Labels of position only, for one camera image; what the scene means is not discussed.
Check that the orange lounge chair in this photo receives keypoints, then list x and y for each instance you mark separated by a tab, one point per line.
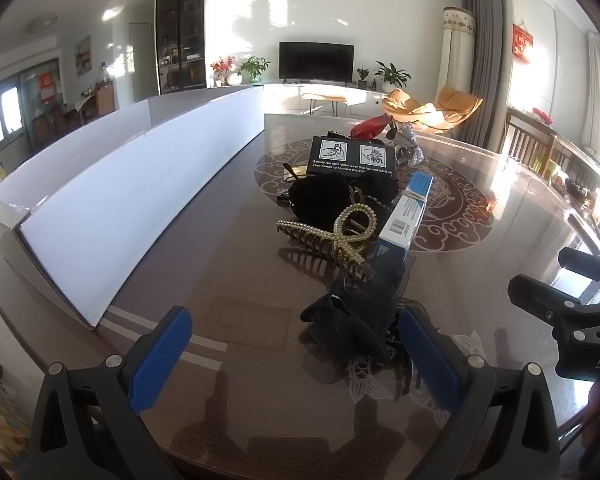
455	105

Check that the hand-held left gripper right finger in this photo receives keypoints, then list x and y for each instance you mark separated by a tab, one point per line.
430	360

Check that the white tape strip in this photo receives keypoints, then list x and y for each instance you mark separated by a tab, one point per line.
135	320
122	331

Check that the dark slim hair pin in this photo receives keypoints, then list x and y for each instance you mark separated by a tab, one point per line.
291	170

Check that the red wall hanging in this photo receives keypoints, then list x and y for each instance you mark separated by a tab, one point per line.
521	44

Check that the gold pearl hair claw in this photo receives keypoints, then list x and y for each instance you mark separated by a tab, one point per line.
305	231

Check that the blue white medicine box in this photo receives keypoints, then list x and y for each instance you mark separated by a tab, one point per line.
405	210

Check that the wooden side cabinet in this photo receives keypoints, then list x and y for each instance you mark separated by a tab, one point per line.
106	97

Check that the black flat television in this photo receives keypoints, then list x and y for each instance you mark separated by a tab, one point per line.
316	61

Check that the white television console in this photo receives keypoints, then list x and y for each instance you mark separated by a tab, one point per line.
280	100

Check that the small wooden hairpin-leg table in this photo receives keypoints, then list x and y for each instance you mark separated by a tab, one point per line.
325	96

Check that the wooden slatted chair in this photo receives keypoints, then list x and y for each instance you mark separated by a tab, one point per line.
527	132

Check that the white covered standing air conditioner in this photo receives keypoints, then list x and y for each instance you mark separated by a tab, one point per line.
457	50

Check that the white foam board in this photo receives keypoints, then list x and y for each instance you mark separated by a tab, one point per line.
130	195

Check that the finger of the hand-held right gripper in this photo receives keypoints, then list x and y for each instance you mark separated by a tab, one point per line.
545	302
590	267

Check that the patterned cloth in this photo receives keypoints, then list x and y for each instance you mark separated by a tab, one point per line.
0	410

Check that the large leafy potted plant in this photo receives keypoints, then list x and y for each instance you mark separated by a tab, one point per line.
392	76

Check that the small green potted plant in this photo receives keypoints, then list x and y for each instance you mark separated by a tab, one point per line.
362	75

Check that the framed wall painting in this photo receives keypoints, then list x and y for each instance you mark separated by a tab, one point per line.
83	55

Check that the white door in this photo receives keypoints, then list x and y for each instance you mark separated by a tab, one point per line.
141	60

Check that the black printed box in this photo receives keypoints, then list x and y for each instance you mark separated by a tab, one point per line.
352	157

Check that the round ceiling lamp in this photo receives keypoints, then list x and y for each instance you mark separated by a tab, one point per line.
42	23

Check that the red flowers in white vase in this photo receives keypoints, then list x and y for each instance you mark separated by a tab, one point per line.
222	65

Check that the black hair clip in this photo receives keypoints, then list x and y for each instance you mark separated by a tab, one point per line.
391	136

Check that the dark glass display cabinet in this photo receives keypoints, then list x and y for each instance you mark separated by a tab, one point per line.
180	35

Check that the grey curtain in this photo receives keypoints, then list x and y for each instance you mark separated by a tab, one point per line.
485	60

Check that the black mesh hair bow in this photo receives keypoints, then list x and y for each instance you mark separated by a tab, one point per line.
360	310

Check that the black bead-trimmed hair accessory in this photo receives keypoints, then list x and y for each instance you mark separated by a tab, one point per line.
375	187

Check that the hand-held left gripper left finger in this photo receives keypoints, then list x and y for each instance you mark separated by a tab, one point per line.
160	355

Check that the red door poster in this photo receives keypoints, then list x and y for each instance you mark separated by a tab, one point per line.
47	87

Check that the brown patterned glass desktop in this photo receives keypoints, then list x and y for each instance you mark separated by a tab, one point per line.
230	270

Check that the red foil packet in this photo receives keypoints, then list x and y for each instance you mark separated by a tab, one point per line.
370	127

